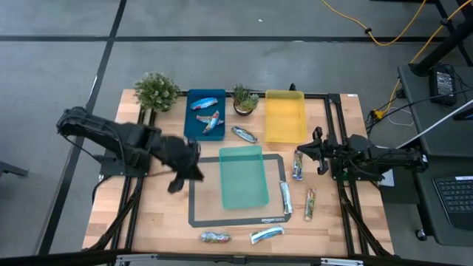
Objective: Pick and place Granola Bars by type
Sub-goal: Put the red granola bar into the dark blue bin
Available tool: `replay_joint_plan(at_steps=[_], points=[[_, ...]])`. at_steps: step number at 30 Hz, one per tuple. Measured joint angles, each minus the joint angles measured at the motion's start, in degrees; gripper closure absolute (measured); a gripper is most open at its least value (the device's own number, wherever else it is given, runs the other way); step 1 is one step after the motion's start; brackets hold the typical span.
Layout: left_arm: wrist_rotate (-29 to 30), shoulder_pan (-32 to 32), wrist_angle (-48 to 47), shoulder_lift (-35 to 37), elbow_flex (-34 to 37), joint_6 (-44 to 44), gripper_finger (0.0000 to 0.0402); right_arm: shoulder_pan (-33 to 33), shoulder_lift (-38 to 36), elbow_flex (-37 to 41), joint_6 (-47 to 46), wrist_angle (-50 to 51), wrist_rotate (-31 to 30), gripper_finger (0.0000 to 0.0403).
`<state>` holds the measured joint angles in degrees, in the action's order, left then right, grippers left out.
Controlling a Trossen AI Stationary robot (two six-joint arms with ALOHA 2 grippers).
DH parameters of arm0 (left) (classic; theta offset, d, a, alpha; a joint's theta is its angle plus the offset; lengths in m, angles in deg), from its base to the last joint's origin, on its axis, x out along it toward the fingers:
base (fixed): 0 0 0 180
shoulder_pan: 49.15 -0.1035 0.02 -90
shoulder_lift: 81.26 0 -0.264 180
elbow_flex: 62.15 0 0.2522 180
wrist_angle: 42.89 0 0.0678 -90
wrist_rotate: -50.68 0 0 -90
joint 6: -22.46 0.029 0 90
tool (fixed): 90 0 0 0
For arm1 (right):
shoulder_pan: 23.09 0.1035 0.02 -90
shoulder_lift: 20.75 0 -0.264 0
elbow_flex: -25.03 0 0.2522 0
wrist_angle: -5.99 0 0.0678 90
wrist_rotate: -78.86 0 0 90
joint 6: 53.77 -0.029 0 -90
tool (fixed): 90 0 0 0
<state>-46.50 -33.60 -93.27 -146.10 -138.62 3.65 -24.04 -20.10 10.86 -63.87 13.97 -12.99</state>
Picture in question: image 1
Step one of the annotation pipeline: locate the silver aluminium bar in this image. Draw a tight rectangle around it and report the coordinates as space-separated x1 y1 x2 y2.
397 98 473 149

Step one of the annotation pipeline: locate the dark grey side table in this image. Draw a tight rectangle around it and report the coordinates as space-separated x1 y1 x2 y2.
397 62 473 247

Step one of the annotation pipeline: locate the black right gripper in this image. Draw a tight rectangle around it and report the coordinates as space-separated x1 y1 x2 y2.
297 126 333 176

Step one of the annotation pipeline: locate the succulent in black pot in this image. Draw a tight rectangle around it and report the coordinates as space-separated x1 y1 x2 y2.
231 83 260 117

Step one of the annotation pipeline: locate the black stand pole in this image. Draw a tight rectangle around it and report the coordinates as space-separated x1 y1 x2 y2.
408 0 473 78

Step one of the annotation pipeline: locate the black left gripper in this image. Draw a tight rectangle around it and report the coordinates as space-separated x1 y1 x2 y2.
157 134 205 194

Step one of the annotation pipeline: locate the black aluminium rig frame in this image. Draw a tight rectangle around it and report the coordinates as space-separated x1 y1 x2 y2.
83 90 395 262

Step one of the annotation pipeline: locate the red white blue granola bar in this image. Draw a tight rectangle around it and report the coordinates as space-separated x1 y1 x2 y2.
190 97 219 111
195 110 225 134

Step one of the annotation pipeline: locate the black keyboard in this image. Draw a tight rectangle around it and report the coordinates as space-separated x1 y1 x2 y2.
432 175 473 232

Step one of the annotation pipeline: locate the golden silver granola bar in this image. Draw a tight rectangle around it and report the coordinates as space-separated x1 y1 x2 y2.
293 149 304 182

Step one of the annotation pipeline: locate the clear mat with black border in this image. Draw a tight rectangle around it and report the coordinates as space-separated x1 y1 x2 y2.
188 154 292 228

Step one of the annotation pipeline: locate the translucent yellow plastic bin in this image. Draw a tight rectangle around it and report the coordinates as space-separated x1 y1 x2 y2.
265 89 307 144

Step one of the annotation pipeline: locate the red green chocolate granola bar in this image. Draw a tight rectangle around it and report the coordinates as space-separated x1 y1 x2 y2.
200 231 231 244

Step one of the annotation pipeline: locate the dark blue plastic bin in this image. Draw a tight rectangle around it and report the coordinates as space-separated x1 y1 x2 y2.
183 88 227 142

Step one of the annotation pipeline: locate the white cable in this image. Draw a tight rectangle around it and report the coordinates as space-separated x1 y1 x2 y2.
386 106 412 127

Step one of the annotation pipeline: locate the yellow power cable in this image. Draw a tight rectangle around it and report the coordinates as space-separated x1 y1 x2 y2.
372 0 465 119
320 0 429 47

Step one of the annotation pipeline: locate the silver blue granola bar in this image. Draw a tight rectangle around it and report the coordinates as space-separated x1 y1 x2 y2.
231 126 258 144

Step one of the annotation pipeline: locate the black power adapter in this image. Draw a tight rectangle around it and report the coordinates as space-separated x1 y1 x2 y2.
429 65 458 107

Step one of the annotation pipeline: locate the translucent teal plastic bin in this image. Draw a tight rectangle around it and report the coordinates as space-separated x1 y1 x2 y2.
219 145 270 211

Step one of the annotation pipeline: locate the bushy green potted plant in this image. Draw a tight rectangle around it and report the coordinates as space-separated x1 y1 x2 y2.
134 72 181 114

